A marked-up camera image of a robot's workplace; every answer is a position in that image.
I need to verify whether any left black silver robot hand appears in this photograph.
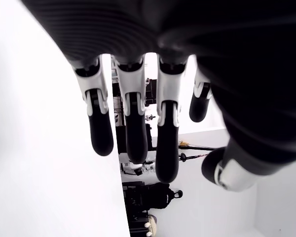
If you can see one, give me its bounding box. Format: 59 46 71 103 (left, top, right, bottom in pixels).
21 0 296 193

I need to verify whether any black backpack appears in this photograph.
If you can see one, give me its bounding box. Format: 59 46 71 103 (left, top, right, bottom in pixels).
142 182 184 210

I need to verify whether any black rod stand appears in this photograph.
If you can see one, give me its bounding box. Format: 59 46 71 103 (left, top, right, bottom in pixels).
179 140 217 152

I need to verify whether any white humanoid robot in background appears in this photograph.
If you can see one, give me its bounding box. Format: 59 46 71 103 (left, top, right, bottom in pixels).
120 158 156 176

